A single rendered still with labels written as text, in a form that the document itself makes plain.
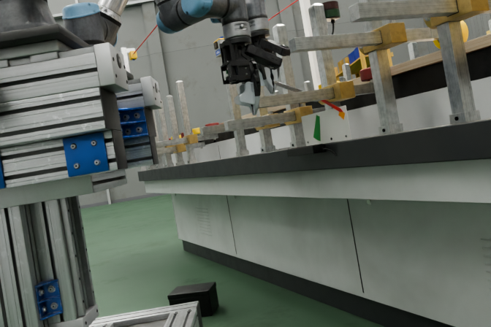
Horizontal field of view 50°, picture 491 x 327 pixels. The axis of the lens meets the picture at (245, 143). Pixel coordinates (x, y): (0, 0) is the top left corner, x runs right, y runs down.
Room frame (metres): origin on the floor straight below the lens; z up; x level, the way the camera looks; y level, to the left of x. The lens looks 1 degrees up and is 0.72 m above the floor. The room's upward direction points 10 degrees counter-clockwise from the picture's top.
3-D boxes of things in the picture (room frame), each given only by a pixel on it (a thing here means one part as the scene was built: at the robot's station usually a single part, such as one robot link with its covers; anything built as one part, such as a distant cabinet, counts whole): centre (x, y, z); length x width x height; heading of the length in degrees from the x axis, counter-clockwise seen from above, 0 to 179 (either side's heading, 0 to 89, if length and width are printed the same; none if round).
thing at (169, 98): (3.21, 0.42, 0.90); 0.04 x 0.04 x 0.48; 24
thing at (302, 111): (1.81, -0.19, 0.81); 0.14 x 0.06 x 0.05; 24
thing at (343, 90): (1.58, -0.29, 0.85); 0.14 x 0.06 x 0.05; 24
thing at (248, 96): (1.43, -0.03, 0.86); 0.06 x 0.03 x 0.09; 114
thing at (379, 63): (1.37, -0.38, 0.93); 0.04 x 0.04 x 0.48; 24
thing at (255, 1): (1.78, -0.11, 1.21); 0.09 x 0.08 x 0.11; 89
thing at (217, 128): (2.00, -0.05, 0.81); 0.44 x 0.03 x 0.04; 114
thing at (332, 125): (1.62, -0.25, 0.75); 0.26 x 0.01 x 0.10; 24
